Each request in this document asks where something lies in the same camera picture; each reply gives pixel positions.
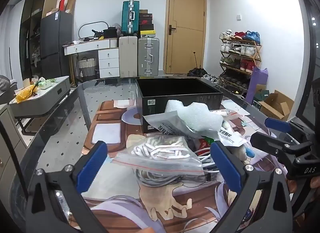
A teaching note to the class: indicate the white foam piece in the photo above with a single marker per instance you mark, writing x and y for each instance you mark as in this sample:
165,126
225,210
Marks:
197,116

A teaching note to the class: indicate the pale printed packet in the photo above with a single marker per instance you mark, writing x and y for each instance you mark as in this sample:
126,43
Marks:
163,124

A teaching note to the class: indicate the white dressing desk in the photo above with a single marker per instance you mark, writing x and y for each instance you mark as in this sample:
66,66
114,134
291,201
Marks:
107,57

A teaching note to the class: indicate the stack of shoe boxes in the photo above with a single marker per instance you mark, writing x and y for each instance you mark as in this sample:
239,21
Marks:
146,24

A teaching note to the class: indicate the collection of assorted shoes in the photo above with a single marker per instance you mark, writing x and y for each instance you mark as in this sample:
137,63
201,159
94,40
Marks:
237,51

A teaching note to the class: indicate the wooden shoe rack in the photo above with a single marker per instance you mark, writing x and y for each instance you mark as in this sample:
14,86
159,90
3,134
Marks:
257,50

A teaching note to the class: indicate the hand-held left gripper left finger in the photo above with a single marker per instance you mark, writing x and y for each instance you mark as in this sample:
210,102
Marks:
92,166

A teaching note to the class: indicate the purple bag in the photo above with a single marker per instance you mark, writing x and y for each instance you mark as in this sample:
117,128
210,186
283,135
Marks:
257,82

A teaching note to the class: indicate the black umbrella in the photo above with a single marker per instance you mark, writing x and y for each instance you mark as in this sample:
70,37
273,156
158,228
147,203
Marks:
197,71

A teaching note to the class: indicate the dark wardrobe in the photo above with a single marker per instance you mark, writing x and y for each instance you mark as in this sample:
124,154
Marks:
28,40

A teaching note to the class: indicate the green white box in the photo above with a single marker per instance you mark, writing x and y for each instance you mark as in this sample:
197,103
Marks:
46,84

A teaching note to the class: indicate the grey coffee table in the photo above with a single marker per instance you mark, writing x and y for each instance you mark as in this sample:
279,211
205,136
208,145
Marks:
42,100

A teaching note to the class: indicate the pile of white sneakers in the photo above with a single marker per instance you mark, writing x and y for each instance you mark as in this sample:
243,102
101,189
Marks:
211,79

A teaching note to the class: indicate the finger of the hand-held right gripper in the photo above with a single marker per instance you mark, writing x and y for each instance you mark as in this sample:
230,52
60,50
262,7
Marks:
270,142
276,124

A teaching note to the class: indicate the white paper sheet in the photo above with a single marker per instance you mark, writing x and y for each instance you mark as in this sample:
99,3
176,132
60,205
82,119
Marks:
235,106

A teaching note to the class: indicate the black fridge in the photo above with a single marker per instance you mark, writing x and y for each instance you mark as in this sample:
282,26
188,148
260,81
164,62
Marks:
56,42

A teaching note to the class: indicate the black storage box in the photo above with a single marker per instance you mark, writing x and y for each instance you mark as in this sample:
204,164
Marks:
160,102

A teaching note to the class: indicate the yellow bag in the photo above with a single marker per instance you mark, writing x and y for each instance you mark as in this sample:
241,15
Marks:
23,94

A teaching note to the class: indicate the dark green box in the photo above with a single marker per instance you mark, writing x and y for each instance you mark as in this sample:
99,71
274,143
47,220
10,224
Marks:
257,101

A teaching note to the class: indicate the printed desk mat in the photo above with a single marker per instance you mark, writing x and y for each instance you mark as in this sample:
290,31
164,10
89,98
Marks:
120,190

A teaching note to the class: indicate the beige suitcase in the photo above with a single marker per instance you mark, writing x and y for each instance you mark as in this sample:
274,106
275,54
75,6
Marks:
128,56

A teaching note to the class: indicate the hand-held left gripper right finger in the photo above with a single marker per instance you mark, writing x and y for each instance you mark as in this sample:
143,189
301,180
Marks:
226,168

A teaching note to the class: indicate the grey padded jacket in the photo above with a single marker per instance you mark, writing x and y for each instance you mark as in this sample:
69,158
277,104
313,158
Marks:
6,85

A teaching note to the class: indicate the open cardboard box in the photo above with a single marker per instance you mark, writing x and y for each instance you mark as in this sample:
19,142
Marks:
273,105

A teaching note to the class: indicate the oval mirror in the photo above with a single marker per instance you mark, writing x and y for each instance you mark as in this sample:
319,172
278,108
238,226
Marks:
83,26

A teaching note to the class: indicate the silver suitcase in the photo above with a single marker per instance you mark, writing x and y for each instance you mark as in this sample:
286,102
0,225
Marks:
148,56

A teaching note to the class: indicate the person's right hand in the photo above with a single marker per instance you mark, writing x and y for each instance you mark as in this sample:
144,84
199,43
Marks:
315,183

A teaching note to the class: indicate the wooden door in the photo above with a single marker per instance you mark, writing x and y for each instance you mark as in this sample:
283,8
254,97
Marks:
185,27

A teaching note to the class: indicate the grey cabinet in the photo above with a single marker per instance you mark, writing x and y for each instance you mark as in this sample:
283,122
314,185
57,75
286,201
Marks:
10,147

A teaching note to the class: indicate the red white packet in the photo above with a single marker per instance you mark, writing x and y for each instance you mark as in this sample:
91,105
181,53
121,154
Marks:
203,145

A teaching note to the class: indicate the black bag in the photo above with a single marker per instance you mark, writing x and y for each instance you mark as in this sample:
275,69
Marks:
110,34

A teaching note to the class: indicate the teal suitcase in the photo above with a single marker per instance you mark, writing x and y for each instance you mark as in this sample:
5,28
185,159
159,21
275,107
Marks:
130,17

